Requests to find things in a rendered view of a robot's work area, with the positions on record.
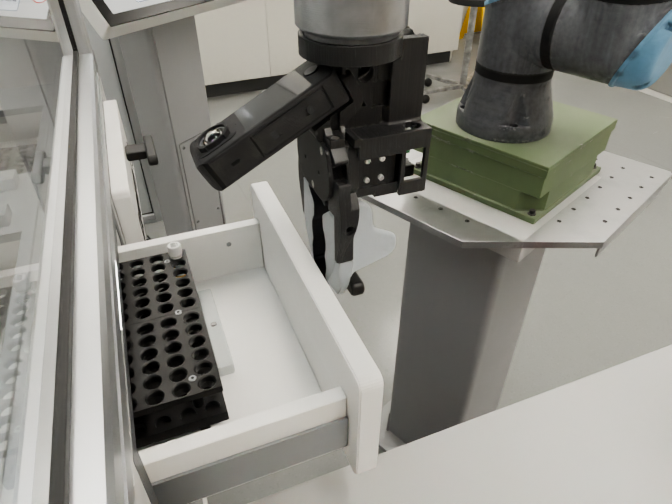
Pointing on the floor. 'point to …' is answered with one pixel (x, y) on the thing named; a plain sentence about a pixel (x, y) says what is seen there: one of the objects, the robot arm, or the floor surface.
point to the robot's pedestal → (458, 320)
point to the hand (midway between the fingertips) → (324, 271)
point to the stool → (463, 55)
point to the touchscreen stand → (173, 120)
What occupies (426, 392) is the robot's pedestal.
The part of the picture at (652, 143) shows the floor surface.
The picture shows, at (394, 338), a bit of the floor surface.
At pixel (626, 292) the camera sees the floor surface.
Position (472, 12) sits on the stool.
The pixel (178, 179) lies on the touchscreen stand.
